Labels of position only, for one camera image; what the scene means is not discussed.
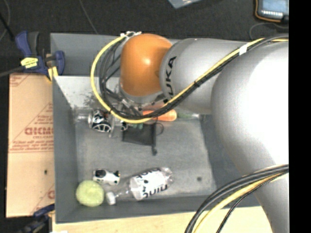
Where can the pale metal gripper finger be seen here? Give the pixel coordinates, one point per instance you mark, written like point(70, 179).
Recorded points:
point(116, 132)
point(116, 123)

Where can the black and white patterned cup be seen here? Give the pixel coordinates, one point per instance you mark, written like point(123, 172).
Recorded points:
point(99, 121)

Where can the black cylinder on white bracket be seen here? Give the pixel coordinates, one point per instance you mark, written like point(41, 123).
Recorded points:
point(154, 142)

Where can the clear plastic bottle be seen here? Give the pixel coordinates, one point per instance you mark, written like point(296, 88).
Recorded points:
point(148, 184)

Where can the black and white toy cow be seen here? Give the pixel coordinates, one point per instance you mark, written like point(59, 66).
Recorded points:
point(107, 176)

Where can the grey metal bin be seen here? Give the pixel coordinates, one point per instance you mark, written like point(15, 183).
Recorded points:
point(136, 159)

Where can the green ball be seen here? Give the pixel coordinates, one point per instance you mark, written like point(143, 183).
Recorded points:
point(90, 193)

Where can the orange toy carrot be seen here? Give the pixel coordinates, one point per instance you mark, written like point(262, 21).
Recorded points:
point(167, 116)

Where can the brown cardboard board red print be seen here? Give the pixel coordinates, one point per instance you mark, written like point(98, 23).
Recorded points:
point(29, 173)

